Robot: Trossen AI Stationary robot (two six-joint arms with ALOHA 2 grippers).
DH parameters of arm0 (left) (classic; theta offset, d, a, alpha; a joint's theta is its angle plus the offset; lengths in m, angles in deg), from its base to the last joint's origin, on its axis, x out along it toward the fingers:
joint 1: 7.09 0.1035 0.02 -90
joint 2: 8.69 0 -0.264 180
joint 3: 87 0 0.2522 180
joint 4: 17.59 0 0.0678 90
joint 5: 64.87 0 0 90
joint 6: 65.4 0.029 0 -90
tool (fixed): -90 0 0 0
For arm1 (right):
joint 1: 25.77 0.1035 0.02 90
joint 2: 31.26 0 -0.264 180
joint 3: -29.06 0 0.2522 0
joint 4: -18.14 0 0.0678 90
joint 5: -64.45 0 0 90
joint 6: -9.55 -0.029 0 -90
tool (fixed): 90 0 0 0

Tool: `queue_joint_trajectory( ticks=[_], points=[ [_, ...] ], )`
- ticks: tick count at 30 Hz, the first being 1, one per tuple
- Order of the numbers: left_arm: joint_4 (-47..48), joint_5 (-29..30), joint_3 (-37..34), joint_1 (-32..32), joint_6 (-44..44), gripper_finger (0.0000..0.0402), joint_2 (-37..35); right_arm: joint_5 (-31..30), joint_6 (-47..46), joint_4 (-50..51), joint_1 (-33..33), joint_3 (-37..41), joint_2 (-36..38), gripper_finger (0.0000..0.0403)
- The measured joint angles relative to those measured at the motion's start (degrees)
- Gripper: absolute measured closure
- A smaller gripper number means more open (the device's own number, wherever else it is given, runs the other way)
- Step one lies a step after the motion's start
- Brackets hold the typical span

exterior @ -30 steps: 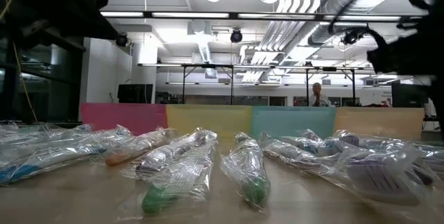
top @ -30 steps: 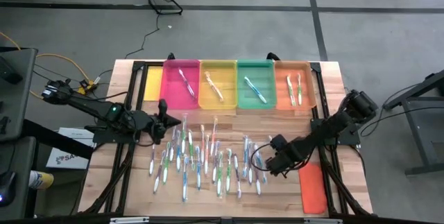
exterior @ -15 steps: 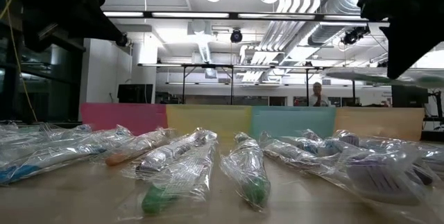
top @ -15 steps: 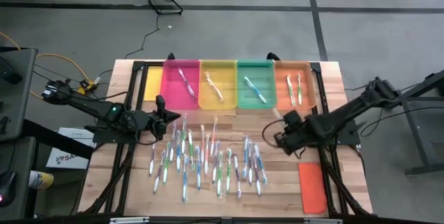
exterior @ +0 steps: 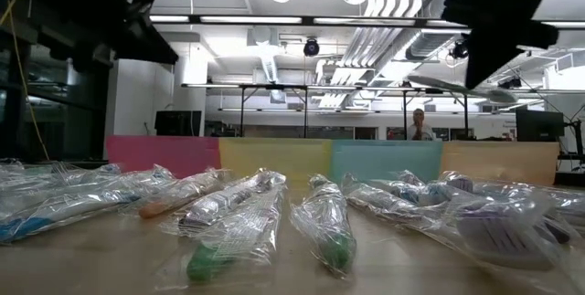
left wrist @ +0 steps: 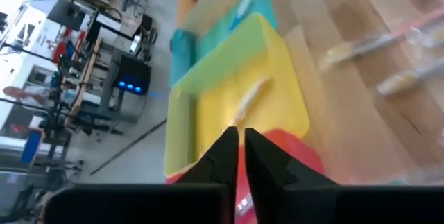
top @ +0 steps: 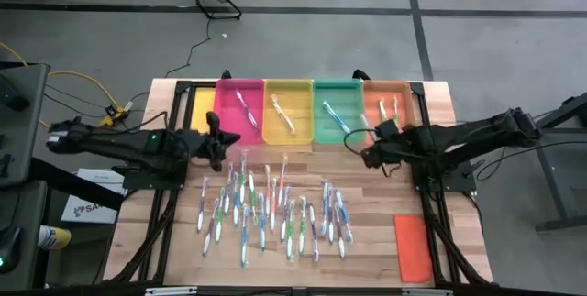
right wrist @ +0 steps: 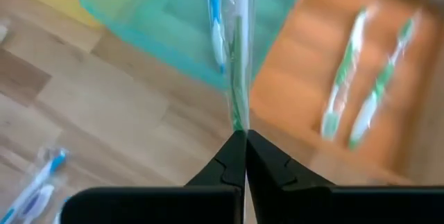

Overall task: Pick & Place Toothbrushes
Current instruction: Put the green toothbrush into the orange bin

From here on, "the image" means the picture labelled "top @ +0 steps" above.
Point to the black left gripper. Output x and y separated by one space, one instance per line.
211 144

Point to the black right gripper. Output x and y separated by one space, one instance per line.
401 147

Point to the green toothbrush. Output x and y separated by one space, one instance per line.
252 197
220 217
242 178
302 226
291 231
383 110
395 112
367 127

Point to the orange toothbrush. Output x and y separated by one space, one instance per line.
273 205
268 191
283 180
282 113

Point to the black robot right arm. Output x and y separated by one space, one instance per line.
468 138

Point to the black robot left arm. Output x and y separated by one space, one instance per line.
119 142

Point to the pink translucent plastic bin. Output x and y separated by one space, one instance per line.
229 122

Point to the yellow flat plastic lid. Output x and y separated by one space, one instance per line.
202 108

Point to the green translucent plastic bin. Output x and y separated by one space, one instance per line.
348 103

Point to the orange translucent plastic bin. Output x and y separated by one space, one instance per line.
406 94

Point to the yellow translucent plastic bin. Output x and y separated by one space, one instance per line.
298 126

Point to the orange flat plastic lid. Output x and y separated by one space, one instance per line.
413 248

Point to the yellow power plug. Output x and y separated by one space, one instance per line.
112 115

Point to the white printed cardboard box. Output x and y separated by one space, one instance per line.
87 209

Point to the black diagonal beam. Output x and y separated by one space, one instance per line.
69 181

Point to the white yellow canister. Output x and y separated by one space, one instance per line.
55 237

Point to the dark grey desk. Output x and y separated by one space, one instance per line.
27 213

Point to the black computer mouse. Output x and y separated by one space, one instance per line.
10 245

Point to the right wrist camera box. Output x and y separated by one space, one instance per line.
388 129

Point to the black metal rig frame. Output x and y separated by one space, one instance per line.
417 90
182 86

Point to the black front rail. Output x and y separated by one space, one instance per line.
257 293

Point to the black desk frame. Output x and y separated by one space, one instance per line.
555 181

